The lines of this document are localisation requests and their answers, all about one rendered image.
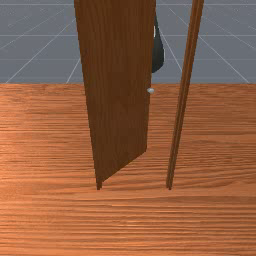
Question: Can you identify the brown wooden door leaf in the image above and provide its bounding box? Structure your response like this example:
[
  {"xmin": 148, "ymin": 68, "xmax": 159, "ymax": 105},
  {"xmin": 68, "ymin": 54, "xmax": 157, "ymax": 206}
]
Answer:
[{"xmin": 73, "ymin": 0, "xmax": 157, "ymax": 185}]

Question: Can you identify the brown wooden door frame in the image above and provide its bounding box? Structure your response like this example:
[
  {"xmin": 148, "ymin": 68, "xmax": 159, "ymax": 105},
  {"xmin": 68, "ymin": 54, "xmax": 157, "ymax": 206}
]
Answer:
[{"xmin": 95, "ymin": 0, "xmax": 205, "ymax": 191}]

